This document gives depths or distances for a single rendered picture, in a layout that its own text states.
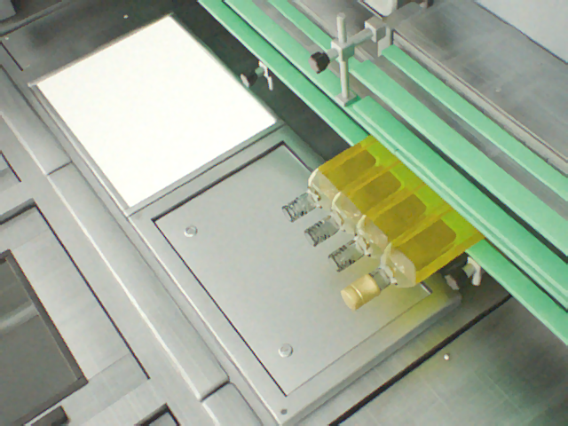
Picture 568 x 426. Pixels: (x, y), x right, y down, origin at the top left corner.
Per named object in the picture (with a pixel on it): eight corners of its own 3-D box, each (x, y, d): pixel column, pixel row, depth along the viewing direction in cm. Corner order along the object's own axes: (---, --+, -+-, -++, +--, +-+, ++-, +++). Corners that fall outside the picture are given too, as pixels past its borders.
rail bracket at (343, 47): (374, 74, 126) (312, 112, 123) (374, -12, 113) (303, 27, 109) (387, 84, 125) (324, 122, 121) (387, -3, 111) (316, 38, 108)
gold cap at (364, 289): (364, 268, 108) (338, 285, 107) (380, 284, 106) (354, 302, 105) (366, 283, 111) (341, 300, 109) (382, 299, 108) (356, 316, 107)
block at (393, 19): (408, 45, 127) (374, 66, 125) (410, -4, 119) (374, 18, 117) (423, 56, 125) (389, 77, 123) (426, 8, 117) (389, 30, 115)
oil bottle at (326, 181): (409, 131, 128) (303, 198, 122) (410, 107, 123) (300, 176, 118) (432, 152, 125) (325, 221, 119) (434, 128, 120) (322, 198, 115)
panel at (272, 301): (174, 19, 170) (31, 93, 161) (171, 8, 168) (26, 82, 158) (461, 303, 122) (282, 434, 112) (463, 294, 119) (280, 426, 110)
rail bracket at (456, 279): (505, 246, 122) (439, 292, 119) (510, 220, 117) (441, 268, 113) (524, 263, 120) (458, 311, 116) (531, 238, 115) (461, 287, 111)
